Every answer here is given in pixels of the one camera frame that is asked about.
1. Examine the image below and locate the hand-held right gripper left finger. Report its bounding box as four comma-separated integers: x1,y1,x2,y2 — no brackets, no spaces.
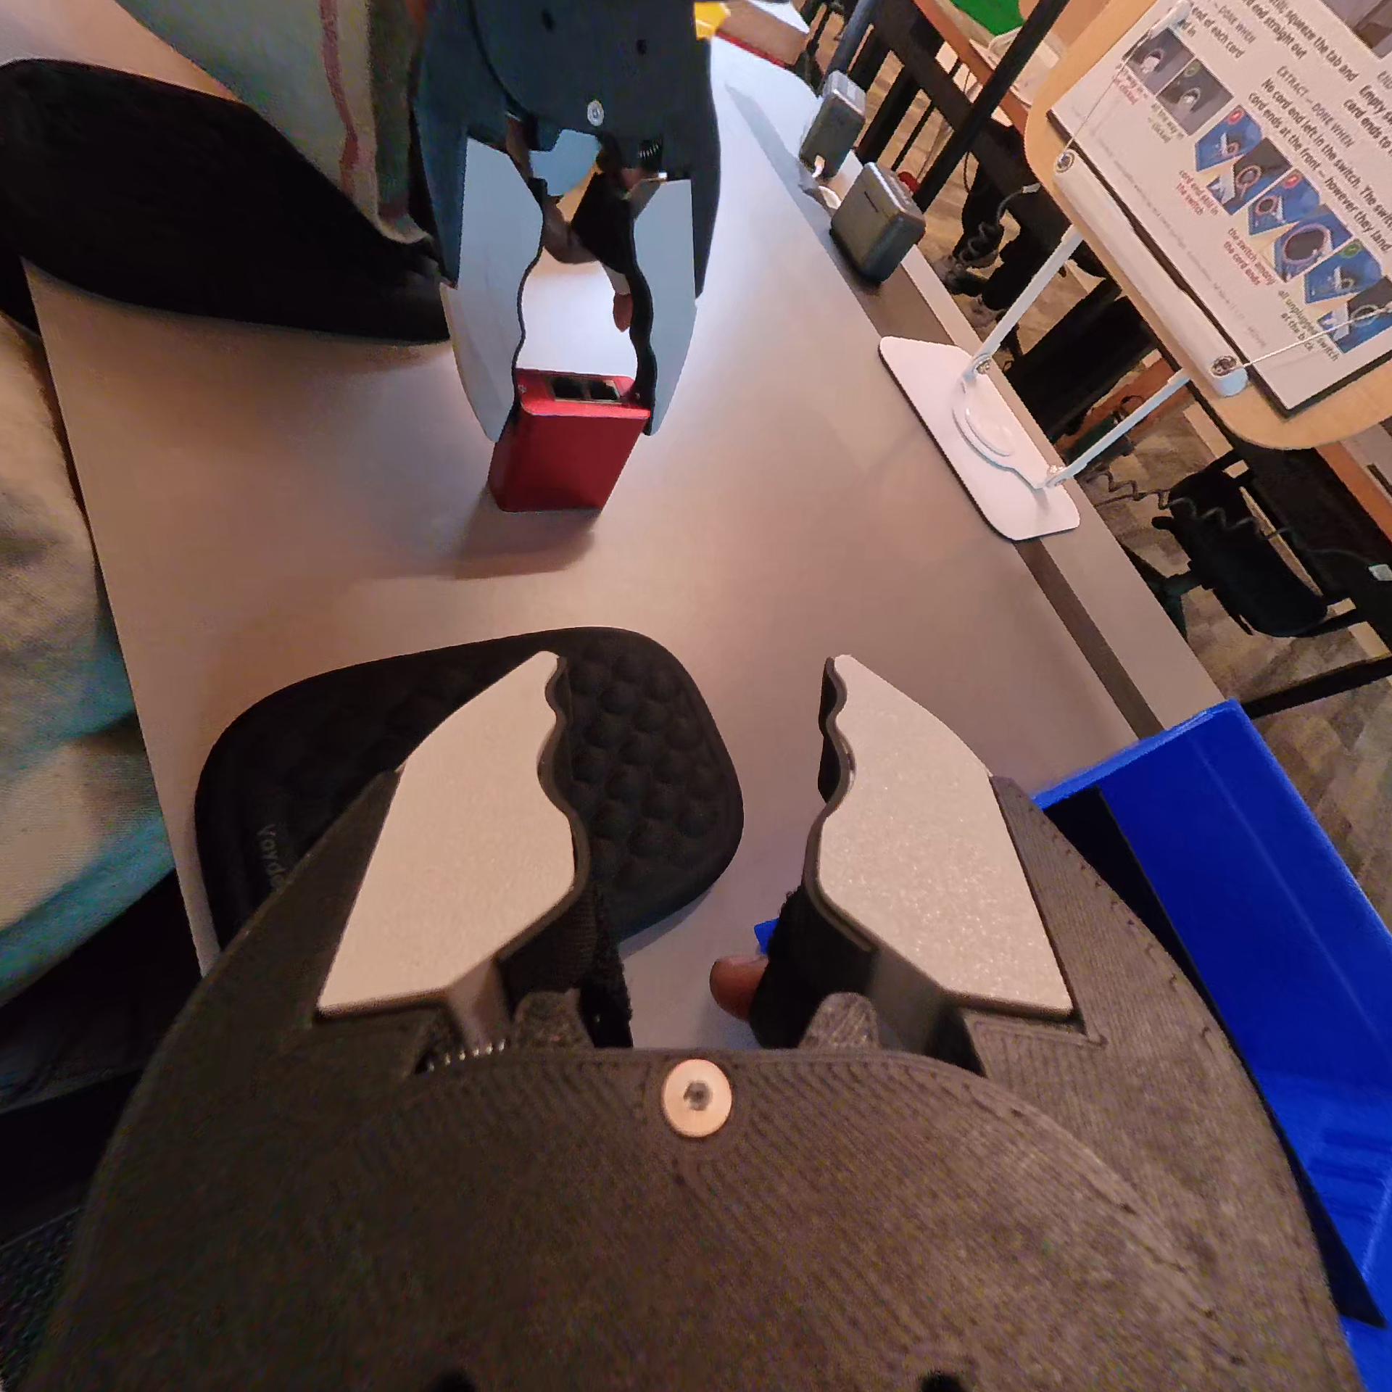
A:
313,649,598,1055

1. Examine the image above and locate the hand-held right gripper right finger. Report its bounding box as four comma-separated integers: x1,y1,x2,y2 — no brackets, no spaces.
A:
802,652,1077,1029

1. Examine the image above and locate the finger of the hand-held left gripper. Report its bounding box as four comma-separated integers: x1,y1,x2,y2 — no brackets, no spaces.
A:
440,131,550,442
592,173,700,438

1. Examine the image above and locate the red ethernet splitter box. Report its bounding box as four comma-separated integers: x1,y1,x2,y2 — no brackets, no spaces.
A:
488,367,656,511

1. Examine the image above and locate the blue storage bin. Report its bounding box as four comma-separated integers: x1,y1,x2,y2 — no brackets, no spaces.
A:
1031,698,1392,1392

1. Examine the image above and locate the grey desk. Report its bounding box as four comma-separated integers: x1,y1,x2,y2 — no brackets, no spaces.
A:
26,33,1228,1055

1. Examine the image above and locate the person's right hand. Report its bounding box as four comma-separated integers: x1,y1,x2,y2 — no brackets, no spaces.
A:
709,955,772,1020

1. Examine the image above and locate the grey charger box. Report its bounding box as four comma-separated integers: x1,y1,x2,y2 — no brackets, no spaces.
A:
830,162,929,287
798,69,868,184

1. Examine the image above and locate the black dimpled wrist pad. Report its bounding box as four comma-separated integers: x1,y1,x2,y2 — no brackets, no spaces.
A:
193,625,748,950
0,58,456,348

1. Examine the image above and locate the white board stand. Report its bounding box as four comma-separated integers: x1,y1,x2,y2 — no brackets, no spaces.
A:
876,226,1251,543

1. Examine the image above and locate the instruction board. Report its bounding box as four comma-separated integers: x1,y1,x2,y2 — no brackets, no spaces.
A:
1026,0,1392,451

